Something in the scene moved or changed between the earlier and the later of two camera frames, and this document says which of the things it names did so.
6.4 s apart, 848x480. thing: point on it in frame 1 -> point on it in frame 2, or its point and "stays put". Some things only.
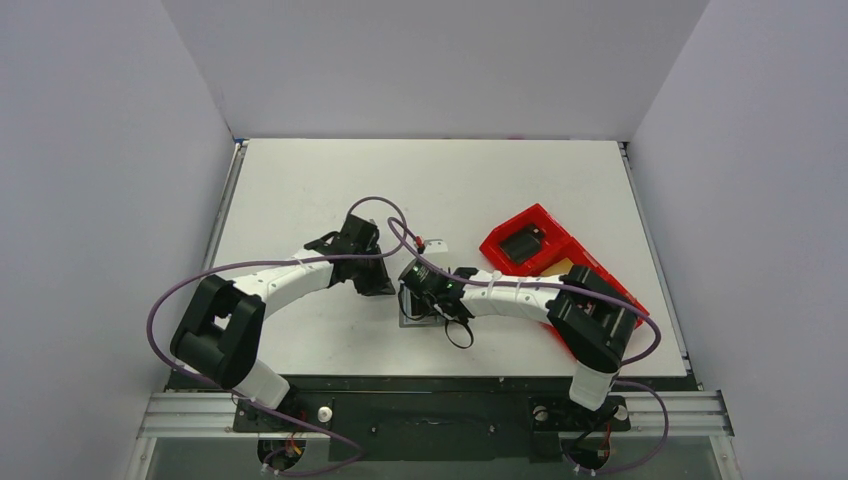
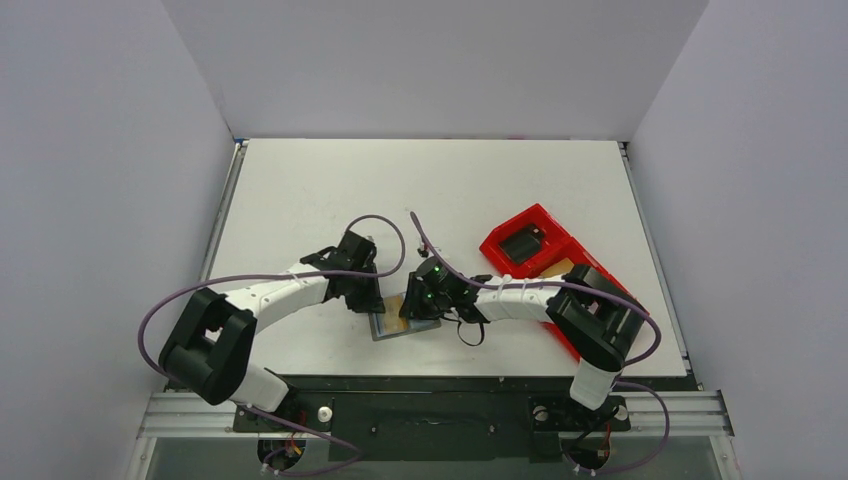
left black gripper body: (369, 276) -> (363, 296)
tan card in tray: (562, 267) stays put
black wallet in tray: (524, 244) stays put
